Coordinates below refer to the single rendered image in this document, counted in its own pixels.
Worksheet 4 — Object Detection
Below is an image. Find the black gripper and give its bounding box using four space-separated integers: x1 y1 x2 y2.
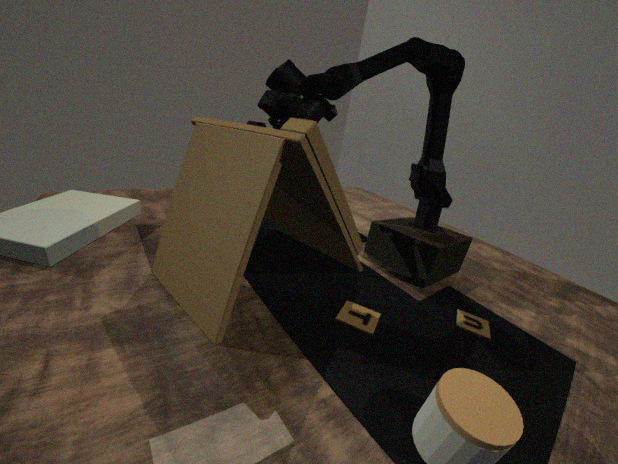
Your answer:
246 105 316 130

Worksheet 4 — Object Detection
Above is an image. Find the tan a-frame board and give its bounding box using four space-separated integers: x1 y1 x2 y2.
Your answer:
152 116 363 345

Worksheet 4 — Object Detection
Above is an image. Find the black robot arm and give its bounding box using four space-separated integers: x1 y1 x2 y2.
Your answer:
257 37 465 232

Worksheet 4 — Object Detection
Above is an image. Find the grey cylindrical container with tan lid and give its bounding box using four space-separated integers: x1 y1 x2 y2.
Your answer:
412 368 524 464

